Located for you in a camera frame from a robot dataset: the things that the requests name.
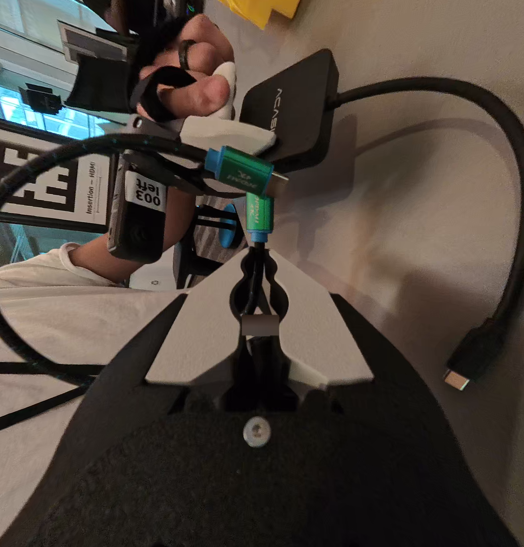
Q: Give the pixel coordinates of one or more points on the small black bracket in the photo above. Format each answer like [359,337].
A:
[41,98]

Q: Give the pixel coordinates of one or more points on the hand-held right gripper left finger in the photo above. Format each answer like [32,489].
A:
[193,342]

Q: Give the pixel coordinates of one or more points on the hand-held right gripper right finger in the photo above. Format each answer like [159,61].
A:
[322,342]

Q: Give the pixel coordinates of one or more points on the yellow plastic bin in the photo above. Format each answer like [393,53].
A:
[253,10]

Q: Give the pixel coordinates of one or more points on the person's left hand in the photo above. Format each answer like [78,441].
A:
[206,47]

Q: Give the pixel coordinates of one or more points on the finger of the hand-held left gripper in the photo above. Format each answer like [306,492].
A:
[236,136]
[180,181]

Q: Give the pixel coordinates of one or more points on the black framed sign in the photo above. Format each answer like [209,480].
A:
[44,179]

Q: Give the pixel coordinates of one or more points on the blue round disc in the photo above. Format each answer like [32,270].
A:
[230,228]

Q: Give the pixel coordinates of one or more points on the person's white shirt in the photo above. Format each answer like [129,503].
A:
[52,307]

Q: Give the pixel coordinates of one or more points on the person's left forearm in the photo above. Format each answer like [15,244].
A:
[178,222]

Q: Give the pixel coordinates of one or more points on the white bin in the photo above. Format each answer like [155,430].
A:
[153,280]

